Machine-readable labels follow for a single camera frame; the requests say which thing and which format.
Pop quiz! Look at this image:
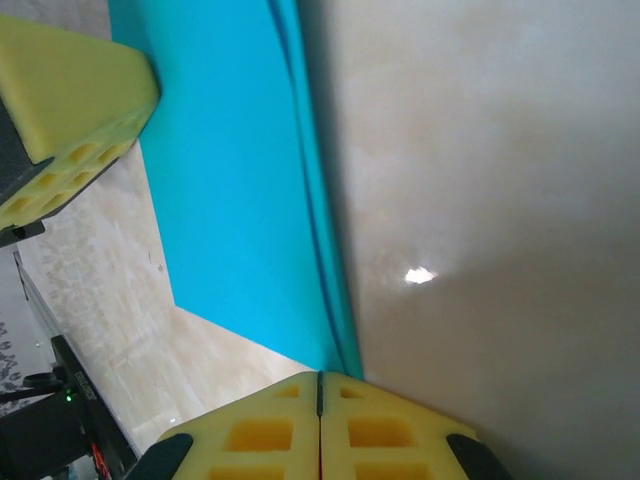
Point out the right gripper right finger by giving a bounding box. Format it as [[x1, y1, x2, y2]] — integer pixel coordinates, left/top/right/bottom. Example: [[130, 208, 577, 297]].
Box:
[[319, 370, 514, 480]]

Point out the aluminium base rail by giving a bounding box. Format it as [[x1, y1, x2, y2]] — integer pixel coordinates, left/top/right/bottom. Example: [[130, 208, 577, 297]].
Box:
[[12, 249, 69, 361]]

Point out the blue square paper sheet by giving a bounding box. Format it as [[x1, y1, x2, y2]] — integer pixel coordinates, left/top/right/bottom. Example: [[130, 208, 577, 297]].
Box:
[[107, 0, 366, 381]]

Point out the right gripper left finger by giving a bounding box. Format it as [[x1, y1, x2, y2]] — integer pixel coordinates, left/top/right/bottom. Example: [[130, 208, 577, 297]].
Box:
[[124, 370, 320, 480]]

